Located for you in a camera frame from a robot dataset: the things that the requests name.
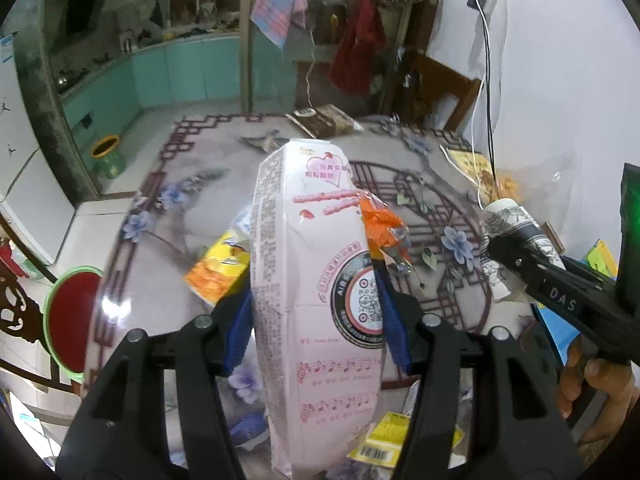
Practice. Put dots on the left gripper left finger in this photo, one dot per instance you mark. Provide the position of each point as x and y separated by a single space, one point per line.
120 429

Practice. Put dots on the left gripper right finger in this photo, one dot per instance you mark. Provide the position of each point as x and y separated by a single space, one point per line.
516 430

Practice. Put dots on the white patterned paper cup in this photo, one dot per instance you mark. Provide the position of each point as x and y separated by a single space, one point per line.
506 218

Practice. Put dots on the orange plastic wrapper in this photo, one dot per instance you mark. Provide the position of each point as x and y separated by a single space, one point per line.
386 232

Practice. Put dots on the pink white paper carton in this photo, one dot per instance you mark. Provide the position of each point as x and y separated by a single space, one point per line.
317 320

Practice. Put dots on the green red trash bin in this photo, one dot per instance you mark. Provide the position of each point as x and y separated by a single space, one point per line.
67 316

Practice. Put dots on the teal kitchen cabinets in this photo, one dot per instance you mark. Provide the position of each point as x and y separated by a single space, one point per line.
187 70

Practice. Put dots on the yellow barcode label packet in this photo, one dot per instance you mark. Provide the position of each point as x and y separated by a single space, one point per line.
383 444

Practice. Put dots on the clear bag orange snacks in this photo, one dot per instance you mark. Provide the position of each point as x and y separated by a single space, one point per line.
528 185

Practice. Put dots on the dark carved wooden chair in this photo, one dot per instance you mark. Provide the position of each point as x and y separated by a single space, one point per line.
22 319

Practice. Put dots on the yellow orange snack wrapper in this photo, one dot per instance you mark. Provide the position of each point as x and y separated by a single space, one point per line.
218 273

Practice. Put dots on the white refrigerator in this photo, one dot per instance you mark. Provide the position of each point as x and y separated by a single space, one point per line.
32 201

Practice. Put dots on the small green yellow bin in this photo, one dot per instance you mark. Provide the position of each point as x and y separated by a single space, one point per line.
107 160

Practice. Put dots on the brown wooden chair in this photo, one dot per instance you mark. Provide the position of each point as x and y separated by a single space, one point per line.
422 83

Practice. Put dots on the brown printed box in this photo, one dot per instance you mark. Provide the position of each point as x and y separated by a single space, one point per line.
324 122

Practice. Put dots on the red hanging garment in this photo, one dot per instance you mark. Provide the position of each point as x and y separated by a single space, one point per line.
352 69

